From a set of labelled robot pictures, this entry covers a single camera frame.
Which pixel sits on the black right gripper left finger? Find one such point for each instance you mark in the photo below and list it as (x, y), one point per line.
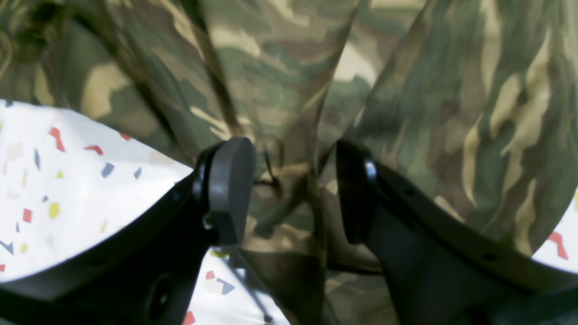
(145, 274)

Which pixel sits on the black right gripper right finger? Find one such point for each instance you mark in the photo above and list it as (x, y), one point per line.
(438, 271)

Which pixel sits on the camouflage T-shirt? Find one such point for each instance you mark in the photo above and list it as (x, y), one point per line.
(472, 101)

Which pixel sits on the white speckled table cloth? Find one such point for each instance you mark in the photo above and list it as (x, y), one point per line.
(68, 184)

